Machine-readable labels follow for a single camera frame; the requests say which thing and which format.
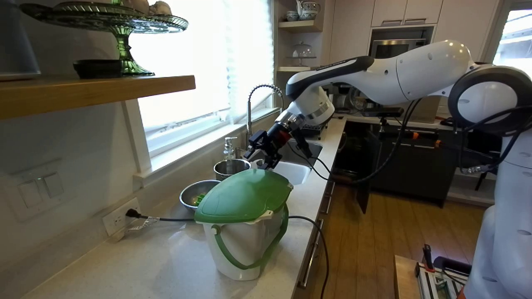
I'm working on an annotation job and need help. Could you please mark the green glass cake stand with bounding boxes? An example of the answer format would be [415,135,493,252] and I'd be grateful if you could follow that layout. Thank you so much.
[19,0,187,76]

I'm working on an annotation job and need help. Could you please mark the wooden wall shelf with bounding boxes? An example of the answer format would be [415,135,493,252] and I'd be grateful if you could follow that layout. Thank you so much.
[0,74,195,119]

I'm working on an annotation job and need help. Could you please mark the white wall outlet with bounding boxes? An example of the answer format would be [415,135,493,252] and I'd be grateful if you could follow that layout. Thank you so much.
[102,197,139,240]

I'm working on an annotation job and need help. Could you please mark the glass soap bottle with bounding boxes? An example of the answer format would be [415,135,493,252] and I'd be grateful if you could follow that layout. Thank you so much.
[222,135,237,159]

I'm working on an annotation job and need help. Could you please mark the black power cable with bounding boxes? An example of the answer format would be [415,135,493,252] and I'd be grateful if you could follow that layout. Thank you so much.
[124,207,330,299]

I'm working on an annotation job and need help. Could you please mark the chrome sink faucet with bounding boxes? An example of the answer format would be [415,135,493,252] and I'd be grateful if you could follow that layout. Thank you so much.
[244,82,282,139]

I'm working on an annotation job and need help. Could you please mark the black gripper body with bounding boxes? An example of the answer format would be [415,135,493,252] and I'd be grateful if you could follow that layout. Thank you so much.
[255,124,290,159]

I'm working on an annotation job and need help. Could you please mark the green bin lid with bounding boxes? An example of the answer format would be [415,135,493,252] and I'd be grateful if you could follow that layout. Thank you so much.
[194,169,292,223]

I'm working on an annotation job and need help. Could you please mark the large steel mixing bowl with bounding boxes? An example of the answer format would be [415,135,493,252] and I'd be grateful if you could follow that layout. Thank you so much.
[179,179,217,209]

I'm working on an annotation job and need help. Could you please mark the black bowl on shelf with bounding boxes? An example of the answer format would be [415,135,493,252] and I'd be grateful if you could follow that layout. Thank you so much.
[72,59,121,77]

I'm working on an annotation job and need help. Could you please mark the green bin handle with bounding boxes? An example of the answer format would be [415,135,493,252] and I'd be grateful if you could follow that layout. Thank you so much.
[210,207,290,272]

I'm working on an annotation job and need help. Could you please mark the white light switch plate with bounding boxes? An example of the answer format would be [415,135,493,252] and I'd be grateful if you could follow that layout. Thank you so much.
[0,159,64,220]

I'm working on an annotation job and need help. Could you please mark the built-in microwave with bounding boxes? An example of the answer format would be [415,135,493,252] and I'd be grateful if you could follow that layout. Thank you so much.
[368,26,431,57]

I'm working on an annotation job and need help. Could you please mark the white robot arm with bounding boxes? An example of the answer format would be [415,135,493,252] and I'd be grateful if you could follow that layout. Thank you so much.
[249,39,532,299]

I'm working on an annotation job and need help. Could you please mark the tall steel cup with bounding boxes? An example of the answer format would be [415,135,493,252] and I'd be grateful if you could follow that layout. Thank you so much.
[212,159,249,179]

